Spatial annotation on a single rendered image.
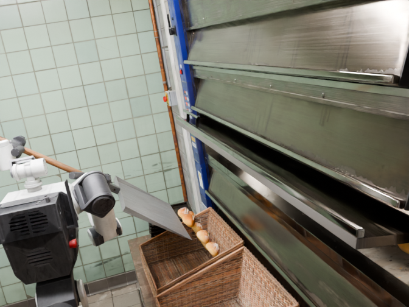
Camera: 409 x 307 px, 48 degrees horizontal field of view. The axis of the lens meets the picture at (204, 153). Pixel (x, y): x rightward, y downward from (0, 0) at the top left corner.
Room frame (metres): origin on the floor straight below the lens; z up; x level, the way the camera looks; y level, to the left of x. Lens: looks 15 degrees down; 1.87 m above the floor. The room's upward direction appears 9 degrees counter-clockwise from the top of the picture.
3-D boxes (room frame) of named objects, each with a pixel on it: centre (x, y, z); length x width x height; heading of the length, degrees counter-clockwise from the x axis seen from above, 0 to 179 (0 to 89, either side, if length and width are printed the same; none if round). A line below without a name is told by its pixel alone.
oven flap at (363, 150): (1.75, -0.22, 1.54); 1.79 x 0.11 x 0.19; 13
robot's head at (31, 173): (1.62, 0.64, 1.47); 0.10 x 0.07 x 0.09; 99
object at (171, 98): (3.20, 0.16, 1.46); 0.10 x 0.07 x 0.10; 13
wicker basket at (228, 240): (2.25, 0.17, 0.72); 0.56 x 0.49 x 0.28; 15
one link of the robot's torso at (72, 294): (1.53, 0.62, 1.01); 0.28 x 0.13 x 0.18; 13
